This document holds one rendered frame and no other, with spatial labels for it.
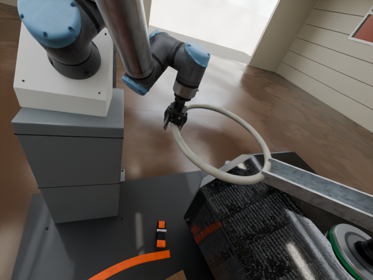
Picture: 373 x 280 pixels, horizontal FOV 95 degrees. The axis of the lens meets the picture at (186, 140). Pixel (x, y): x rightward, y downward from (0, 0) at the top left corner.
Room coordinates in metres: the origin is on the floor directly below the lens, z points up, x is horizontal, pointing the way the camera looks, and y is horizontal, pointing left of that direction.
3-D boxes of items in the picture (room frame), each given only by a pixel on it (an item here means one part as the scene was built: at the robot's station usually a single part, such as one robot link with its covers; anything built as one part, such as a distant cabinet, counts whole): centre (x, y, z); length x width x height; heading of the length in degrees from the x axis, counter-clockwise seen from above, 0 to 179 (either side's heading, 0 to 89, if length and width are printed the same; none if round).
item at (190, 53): (0.62, 0.07, 1.20); 0.10 x 0.09 x 0.12; 74
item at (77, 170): (0.67, 0.56, 0.43); 0.50 x 0.50 x 0.85; 28
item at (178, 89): (0.62, 0.07, 1.12); 0.10 x 0.09 x 0.05; 93
